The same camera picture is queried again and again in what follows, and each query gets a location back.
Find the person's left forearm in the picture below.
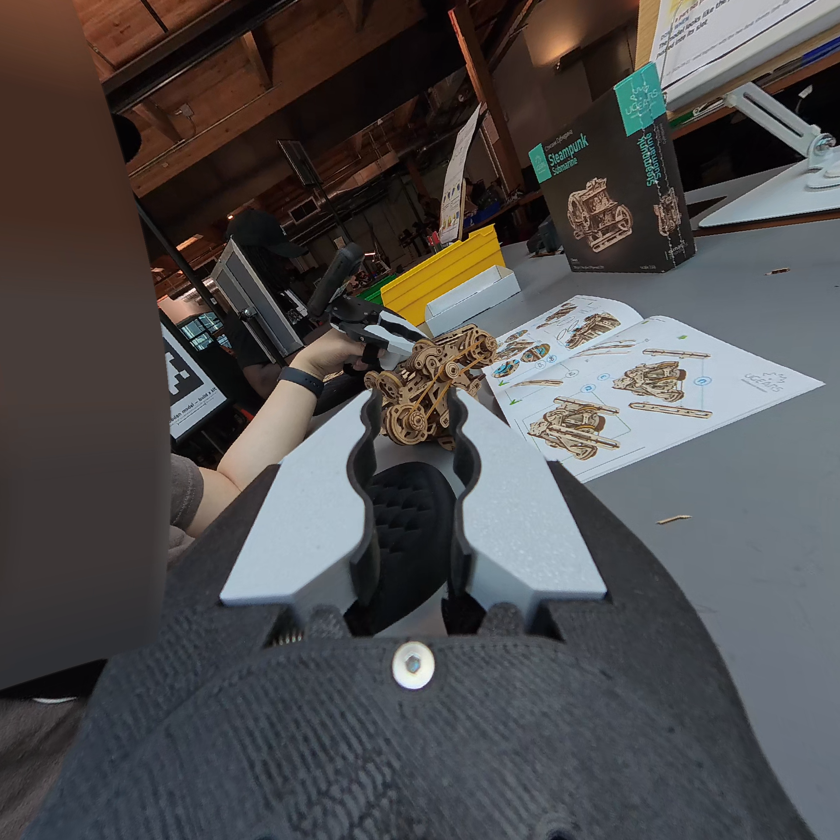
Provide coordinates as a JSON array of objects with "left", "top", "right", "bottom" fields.
[{"left": 172, "top": 384, "right": 312, "bottom": 527}]

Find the yellow plastic bin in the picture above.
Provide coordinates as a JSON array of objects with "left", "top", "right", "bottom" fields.
[{"left": 380, "top": 223, "right": 504, "bottom": 328}]

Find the wooden submarine model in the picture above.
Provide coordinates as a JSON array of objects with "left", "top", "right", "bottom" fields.
[{"left": 364, "top": 323, "right": 500, "bottom": 451}]

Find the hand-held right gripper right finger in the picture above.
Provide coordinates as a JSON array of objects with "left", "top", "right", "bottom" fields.
[{"left": 448, "top": 386, "right": 609, "bottom": 613}]

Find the person's grey shirt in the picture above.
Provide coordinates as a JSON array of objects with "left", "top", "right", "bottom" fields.
[{"left": 167, "top": 453, "right": 212, "bottom": 567}]

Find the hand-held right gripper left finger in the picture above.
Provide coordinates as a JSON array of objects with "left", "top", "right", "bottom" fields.
[{"left": 218, "top": 388, "right": 386, "bottom": 614}]

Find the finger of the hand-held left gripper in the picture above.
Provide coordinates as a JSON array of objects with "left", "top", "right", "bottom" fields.
[
  {"left": 363, "top": 327, "right": 429, "bottom": 373},
  {"left": 375, "top": 307, "right": 433, "bottom": 343}
]

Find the white metal board stand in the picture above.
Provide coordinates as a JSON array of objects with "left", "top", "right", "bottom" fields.
[{"left": 697, "top": 82, "right": 840, "bottom": 230}]

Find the black teal model kit box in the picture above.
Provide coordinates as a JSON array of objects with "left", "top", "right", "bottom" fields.
[{"left": 528, "top": 62, "right": 697, "bottom": 274}]

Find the white instruction board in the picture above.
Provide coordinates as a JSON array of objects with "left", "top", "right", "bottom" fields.
[{"left": 635, "top": 0, "right": 840, "bottom": 114}]

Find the person's left hand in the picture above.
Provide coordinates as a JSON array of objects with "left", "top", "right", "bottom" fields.
[{"left": 294, "top": 332, "right": 367, "bottom": 378}]

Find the black white tag sign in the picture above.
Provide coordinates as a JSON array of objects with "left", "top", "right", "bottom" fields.
[{"left": 160, "top": 321, "right": 231, "bottom": 441}]

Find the black wrist band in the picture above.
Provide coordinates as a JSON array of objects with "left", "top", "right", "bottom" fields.
[{"left": 276, "top": 365, "right": 326, "bottom": 400}]

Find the white cardboard tray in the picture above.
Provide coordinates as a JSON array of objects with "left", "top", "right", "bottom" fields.
[{"left": 424, "top": 264, "right": 522, "bottom": 337}]

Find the grey metal case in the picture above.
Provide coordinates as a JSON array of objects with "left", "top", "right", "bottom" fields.
[{"left": 209, "top": 239, "right": 307, "bottom": 366}]

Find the white hanging banner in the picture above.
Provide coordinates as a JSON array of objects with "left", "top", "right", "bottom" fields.
[{"left": 437, "top": 104, "right": 484, "bottom": 248}]

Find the open instruction booklet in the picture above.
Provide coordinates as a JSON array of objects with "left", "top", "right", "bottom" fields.
[{"left": 482, "top": 294, "right": 825, "bottom": 484}]

